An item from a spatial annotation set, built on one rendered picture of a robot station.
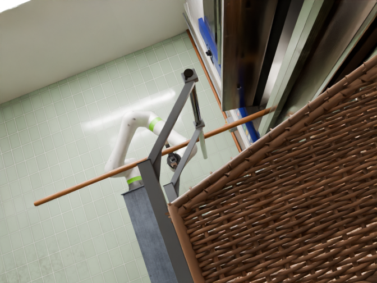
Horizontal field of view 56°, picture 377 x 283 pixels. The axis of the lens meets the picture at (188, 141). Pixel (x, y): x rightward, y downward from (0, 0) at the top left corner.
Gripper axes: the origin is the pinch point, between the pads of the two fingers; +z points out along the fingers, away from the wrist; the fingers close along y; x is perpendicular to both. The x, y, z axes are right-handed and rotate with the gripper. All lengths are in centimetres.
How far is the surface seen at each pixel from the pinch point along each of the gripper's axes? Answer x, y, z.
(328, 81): -50, 26, 105
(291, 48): -55, 4, 82
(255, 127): -56, -2, -27
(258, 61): -57, -16, 35
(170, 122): -8, 16, 92
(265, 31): -57, -16, 61
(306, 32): -55, 8, 97
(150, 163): 1, 26, 93
